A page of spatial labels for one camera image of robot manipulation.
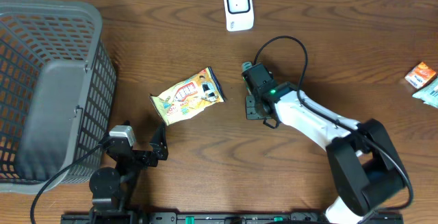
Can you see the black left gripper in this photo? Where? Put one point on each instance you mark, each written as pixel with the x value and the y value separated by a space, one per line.
pixel 159 144

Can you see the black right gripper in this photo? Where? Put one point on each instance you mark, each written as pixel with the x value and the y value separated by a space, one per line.
pixel 249 112

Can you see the yellow snack bag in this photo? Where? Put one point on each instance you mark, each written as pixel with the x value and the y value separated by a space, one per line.
pixel 188 98

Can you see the orange tissue pack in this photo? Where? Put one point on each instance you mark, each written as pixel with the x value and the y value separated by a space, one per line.
pixel 420 75

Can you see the teal wet wipes pack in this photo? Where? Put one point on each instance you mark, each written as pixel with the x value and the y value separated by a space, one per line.
pixel 428 94

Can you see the blue Listerine mouthwash bottle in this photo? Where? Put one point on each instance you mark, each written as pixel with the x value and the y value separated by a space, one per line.
pixel 245 67

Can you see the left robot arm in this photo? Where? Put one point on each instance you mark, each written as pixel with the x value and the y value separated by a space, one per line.
pixel 113 187

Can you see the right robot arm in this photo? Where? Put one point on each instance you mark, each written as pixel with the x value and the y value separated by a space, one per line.
pixel 365 165

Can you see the white barcode scanner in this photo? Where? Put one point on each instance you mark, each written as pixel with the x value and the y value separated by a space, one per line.
pixel 239 15

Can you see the grey plastic shopping basket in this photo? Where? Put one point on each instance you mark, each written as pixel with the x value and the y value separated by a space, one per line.
pixel 57 89

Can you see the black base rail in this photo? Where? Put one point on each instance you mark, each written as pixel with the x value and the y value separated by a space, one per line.
pixel 174 218

